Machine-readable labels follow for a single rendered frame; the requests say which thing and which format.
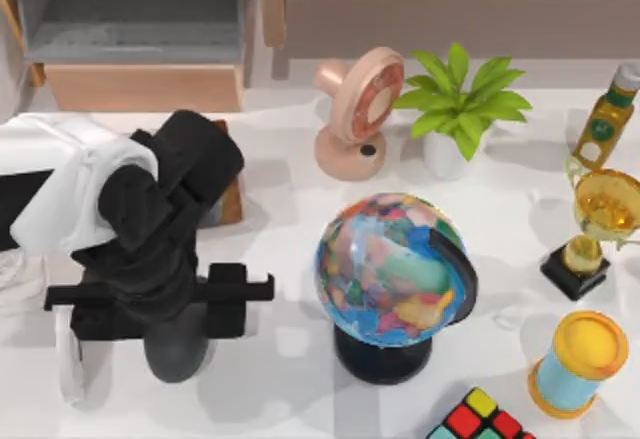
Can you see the dark grey cylinder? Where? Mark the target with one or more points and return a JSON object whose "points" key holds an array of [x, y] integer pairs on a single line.
{"points": [[175, 354]]}

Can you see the brown wooden block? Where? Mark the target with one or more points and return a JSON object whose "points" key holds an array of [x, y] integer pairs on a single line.
{"points": [[231, 199]]}

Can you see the colourful globe on black stand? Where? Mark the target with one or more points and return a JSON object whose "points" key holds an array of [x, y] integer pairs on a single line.
{"points": [[385, 269]]}

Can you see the pale wooden drawer front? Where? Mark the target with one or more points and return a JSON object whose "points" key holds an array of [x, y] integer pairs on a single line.
{"points": [[142, 86]]}

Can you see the pink desk fan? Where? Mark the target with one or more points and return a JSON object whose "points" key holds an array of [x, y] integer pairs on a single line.
{"points": [[360, 109]]}

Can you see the colourful puzzle cube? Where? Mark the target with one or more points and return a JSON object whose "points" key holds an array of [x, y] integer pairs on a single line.
{"points": [[475, 416]]}

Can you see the grey pierced drawer inside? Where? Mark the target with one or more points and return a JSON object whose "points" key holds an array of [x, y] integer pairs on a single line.
{"points": [[135, 9]]}

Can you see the green plant in white pot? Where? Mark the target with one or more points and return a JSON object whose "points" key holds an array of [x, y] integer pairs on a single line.
{"points": [[455, 104]]}

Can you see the yellow and blue can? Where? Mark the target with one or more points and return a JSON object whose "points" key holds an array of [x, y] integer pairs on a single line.
{"points": [[575, 364]]}

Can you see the wooden open shelf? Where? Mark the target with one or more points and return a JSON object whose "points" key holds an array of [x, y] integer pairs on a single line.
{"points": [[450, 9]]}

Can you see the gold trophy on black base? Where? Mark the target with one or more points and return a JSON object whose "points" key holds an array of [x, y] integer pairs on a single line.
{"points": [[602, 209]]}

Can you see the yellow oil bottle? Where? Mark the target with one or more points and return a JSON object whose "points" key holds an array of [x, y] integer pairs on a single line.
{"points": [[602, 119]]}

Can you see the wooden cupboard frame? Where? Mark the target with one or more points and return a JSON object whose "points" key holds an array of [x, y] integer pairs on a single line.
{"points": [[12, 19]]}

